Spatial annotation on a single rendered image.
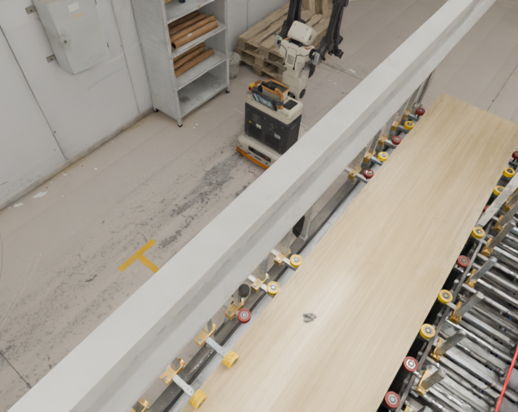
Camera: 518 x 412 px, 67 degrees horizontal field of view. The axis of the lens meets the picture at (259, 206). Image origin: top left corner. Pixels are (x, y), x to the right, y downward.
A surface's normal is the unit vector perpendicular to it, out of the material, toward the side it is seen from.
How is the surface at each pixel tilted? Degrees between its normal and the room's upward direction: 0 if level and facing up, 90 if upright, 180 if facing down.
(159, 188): 0
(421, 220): 0
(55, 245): 0
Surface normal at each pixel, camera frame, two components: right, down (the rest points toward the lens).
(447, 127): 0.04, -0.61
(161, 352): 0.71, 0.14
